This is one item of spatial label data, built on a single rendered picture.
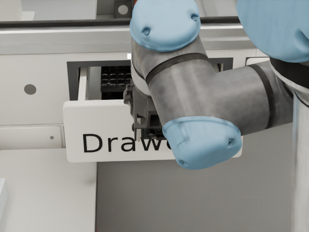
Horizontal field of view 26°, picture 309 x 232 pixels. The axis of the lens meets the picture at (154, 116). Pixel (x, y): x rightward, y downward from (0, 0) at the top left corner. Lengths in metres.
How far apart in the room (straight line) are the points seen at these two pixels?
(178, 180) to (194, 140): 0.65
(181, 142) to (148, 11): 0.15
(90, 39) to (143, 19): 0.45
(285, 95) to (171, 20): 0.15
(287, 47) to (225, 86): 0.37
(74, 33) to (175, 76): 0.47
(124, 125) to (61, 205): 0.17
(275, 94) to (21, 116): 0.63
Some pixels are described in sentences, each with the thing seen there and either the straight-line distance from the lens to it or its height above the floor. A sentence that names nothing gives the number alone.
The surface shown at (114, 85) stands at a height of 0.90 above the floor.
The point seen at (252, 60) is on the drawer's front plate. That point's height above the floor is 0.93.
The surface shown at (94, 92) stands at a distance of 1.27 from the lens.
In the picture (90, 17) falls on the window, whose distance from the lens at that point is 1.16.
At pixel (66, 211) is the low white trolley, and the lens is 1.11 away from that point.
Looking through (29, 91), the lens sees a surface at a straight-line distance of 1.22.
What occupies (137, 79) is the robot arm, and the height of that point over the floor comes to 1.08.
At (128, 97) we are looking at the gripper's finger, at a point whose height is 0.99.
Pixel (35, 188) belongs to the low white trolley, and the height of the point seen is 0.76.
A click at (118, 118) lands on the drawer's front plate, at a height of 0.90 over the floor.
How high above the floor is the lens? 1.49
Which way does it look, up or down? 33 degrees down
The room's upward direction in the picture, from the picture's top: straight up
